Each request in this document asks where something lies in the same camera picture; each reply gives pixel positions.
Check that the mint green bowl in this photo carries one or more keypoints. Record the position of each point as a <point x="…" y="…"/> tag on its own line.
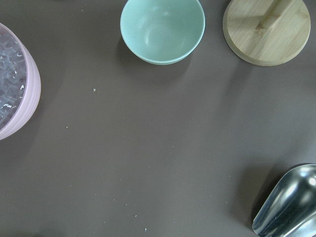
<point x="162" y="32"/>

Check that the pink bowl of ice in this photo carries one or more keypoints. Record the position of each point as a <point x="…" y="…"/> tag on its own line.
<point x="20" y="84"/>

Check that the wooden glass drying stand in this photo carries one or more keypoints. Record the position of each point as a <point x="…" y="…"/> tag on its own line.
<point x="266" y="32"/>

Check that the steel ice scoop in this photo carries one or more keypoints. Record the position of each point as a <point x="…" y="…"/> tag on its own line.
<point x="290" y="209"/>

